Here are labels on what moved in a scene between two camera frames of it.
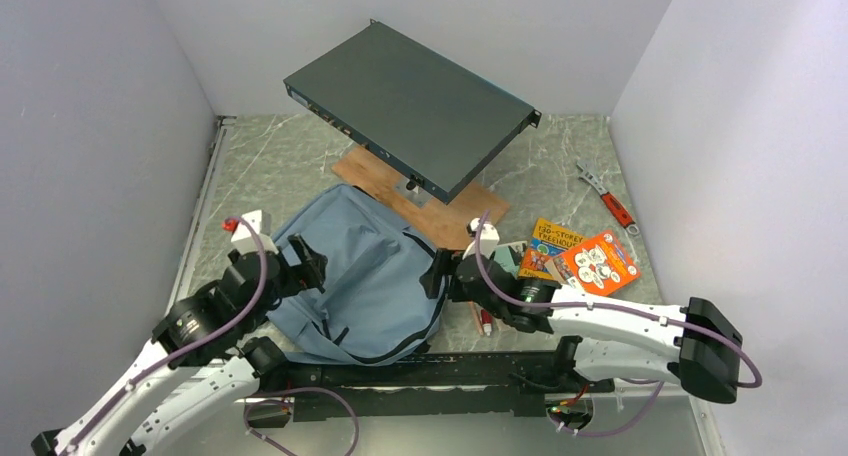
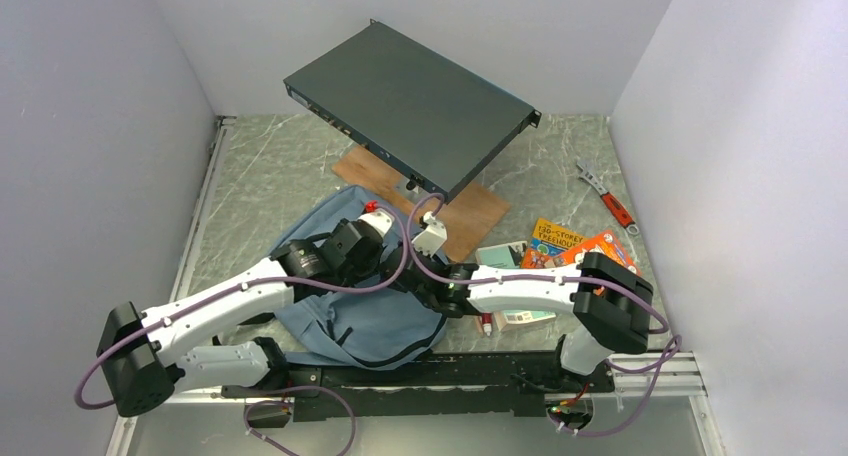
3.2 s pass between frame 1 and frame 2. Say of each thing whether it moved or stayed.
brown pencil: stayed
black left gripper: moved
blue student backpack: stayed
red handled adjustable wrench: stayed
